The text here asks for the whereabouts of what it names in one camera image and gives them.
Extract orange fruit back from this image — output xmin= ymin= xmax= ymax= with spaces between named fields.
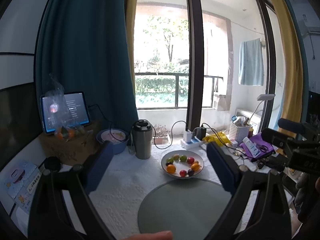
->
xmin=190 ymin=163 xmax=201 ymax=172

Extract dark plum back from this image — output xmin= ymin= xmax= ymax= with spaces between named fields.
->
xmin=188 ymin=169 xmax=195 ymax=176

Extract red fruit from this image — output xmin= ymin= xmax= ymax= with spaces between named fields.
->
xmin=187 ymin=157 xmax=195 ymax=165
xmin=180 ymin=170 xmax=187 ymax=177

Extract green lime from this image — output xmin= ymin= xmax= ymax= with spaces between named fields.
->
xmin=166 ymin=158 xmax=174 ymax=163
xmin=180 ymin=155 xmax=187 ymax=162

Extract large orange front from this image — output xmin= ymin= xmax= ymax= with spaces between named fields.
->
xmin=166 ymin=164 xmax=176 ymax=174

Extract purple cloth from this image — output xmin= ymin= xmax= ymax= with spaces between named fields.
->
xmin=240 ymin=133 xmax=275 ymax=162

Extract yellow curtain right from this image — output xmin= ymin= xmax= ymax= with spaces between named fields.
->
xmin=271 ymin=0 xmax=303 ymax=122

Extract white lotion tube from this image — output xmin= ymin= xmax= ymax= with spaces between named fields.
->
xmin=242 ymin=137 xmax=260 ymax=158

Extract blue tissue box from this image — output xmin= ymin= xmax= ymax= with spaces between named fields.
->
xmin=2 ymin=160 xmax=42 ymax=214

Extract black round object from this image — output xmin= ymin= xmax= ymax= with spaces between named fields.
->
xmin=43 ymin=156 xmax=62 ymax=172

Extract white woven basket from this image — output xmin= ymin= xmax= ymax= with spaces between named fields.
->
xmin=229 ymin=122 xmax=251 ymax=143

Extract white desk lamp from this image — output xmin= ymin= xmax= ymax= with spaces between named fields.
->
xmin=246 ymin=94 xmax=276 ymax=125

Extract cardboard box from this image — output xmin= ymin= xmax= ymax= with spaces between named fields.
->
xmin=39 ymin=121 xmax=101 ymax=166

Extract yellow duck bag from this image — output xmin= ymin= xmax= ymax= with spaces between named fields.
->
xmin=202 ymin=132 xmax=231 ymax=146

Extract round grey glass tray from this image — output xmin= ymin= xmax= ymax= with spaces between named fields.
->
xmin=138 ymin=179 xmax=232 ymax=240

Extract white quilted tablecloth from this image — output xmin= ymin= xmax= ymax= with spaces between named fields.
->
xmin=10 ymin=142 xmax=296 ymax=240

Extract light blue hanging towel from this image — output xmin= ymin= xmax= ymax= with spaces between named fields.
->
xmin=238 ymin=39 xmax=264 ymax=86

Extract plastic bag with oranges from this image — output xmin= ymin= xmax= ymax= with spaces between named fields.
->
xmin=44 ymin=73 xmax=86 ymax=142

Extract black charger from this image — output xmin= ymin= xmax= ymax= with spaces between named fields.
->
xmin=195 ymin=127 xmax=207 ymax=141

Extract white power strip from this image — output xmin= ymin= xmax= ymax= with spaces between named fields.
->
xmin=181 ymin=137 xmax=203 ymax=150

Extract blue bowl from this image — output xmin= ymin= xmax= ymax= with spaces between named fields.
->
xmin=96 ymin=128 xmax=129 ymax=155

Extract white ceramic plate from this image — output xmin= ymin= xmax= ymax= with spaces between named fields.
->
xmin=161 ymin=150 xmax=204 ymax=179

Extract tablet screen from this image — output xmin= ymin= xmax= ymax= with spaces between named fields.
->
xmin=40 ymin=92 xmax=91 ymax=134

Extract white charger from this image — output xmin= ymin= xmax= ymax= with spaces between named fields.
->
xmin=183 ymin=129 xmax=192 ymax=143

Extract stainless steel tumbler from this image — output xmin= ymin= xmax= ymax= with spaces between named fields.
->
xmin=131 ymin=119 xmax=153 ymax=160

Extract balcony railing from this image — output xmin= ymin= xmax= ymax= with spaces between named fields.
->
xmin=134 ymin=72 xmax=224 ymax=110

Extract teal curtain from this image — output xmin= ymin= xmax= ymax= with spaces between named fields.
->
xmin=34 ymin=0 xmax=138 ymax=131

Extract black charging cable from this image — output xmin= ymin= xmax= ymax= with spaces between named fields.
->
xmin=152 ymin=120 xmax=187 ymax=150

